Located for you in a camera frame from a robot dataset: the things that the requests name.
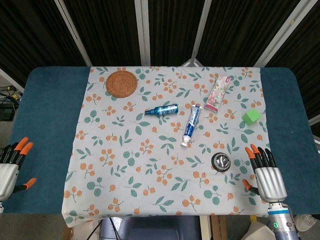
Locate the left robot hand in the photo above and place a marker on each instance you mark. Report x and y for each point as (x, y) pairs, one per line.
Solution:
(7, 172)

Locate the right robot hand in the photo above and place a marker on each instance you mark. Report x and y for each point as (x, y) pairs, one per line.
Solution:
(270, 180)

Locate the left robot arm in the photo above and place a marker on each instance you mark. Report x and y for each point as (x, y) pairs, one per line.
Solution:
(1, 206)

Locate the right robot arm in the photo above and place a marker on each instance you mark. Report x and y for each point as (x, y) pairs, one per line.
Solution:
(283, 221)

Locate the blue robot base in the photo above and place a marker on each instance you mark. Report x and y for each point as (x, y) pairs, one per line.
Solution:
(152, 228)

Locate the white shoe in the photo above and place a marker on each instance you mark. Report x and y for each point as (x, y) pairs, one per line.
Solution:
(307, 221)

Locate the blue table mat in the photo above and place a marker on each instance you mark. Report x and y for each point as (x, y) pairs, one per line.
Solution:
(47, 120)

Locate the green foam cube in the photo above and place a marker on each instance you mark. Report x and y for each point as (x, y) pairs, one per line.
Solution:
(251, 116)

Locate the blue white toothpaste tube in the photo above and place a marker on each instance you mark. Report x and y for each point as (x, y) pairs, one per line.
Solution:
(191, 125)

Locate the floral tissue pack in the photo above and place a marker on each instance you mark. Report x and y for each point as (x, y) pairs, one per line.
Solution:
(217, 93)

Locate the floral patterned tablecloth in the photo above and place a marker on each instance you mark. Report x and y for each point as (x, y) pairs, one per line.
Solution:
(165, 150)

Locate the blue spray bottle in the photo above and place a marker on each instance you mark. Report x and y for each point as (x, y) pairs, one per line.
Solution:
(163, 110)

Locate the round woven rattan coaster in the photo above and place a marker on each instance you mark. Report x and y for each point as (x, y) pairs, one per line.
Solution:
(121, 83)

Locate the dark folding screen with white frame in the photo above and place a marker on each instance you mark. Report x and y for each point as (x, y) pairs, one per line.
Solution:
(160, 30)

